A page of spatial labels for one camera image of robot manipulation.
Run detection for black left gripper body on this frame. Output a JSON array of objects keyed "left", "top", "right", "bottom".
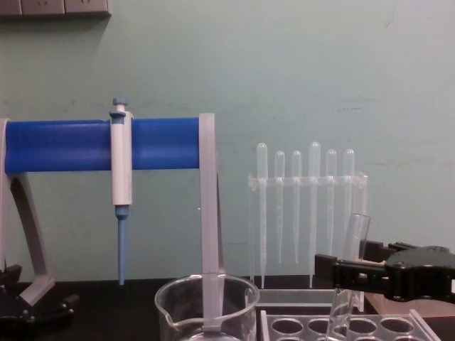
[{"left": 0, "top": 283, "right": 46, "bottom": 341}]

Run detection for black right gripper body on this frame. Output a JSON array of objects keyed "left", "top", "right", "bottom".
[{"left": 385, "top": 246, "right": 455, "bottom": 305}]

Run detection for clear glass test tube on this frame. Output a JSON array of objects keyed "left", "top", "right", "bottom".
[{"left": 327, "top": 211, "right": 373, "bottom": 339}]

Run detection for brown board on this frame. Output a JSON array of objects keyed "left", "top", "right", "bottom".
[{"left": 364, "top": 279, "right": 455, "bottom": 317}]

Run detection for clear acrylic test tube rack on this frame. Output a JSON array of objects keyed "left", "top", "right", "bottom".
[{"left": 259, "top": 308, "right": 442, "bottom": 341}]

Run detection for clear acrylic pipette rack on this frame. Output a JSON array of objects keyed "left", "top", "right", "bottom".
[{"left": 247, "top": 171, "right": 369, "bottom": 314}]

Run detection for short clear plastic transfer pipette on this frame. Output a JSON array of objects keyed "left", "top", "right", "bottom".
[
  {"left": 274, "top": 150, "right": 286, "bottom": 265},
  {"left": 325, "top": 148, "right": 338, "bottom": 258},
  {"left": 343, "top": 148, "right": 355, "bottom": 254},
  {"left": 291, "top": 149, "right": 303, "bottom": 265}
]

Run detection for clear glass beaker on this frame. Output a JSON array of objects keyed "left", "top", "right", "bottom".
[{"left": 154, "top": 274, "right": 261, "bottom": 341}]

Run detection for tall clear plastic transfer pipette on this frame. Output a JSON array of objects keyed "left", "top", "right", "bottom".
[
  {"left": 308, "top": 141, "right": 321, "bottom": 288},
  {"left": 256, "top": 141, "right": 269, "bottom": 289}
]

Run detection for grey and blue pipette stand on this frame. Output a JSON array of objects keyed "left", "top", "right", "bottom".
[{"left": 0, "top": 112, "right": 228, "bottom": 335}]

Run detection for white and blue micropipette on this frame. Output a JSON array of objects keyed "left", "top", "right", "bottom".
[{"left": 109, "top": 97, "right": 134, "bottom": 286}]

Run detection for white wall socket panel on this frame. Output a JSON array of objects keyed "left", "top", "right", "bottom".
[{"left": 0, "top": 0, "right": 112, "bottom": 21}]

